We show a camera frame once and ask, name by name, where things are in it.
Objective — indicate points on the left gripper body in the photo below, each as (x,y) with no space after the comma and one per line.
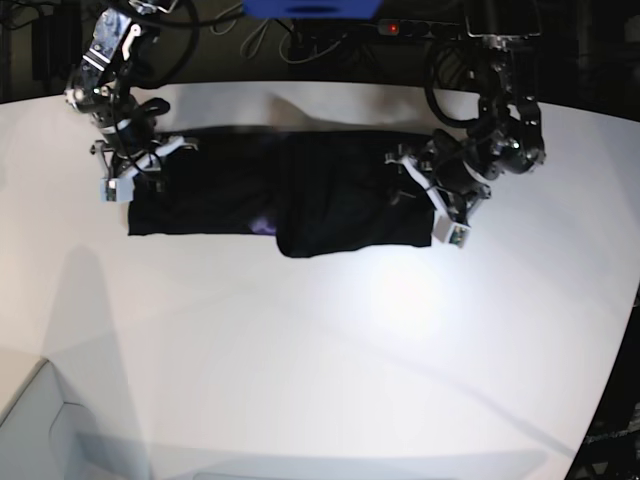
(453,190)

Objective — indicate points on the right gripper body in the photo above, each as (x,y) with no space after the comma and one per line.
(120,158)

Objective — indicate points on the black graphic t-shirt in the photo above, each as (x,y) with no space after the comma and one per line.
(316,193)

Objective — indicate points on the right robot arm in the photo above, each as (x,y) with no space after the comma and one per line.
(100,87)

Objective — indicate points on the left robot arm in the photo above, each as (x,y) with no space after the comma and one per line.
(497,44)

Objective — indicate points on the black device on floor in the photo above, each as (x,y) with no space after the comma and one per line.
(56,45)

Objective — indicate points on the black power strip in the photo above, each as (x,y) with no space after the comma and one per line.
(418,29)

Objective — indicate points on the blue box overhead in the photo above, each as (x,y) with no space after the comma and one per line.
(313,9)

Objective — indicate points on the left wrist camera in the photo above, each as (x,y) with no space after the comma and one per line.
(452,235)

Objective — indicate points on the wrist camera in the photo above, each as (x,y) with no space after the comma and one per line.
(117,190)
(452,235)

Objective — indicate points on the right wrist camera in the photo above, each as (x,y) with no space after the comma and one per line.
(117,190)

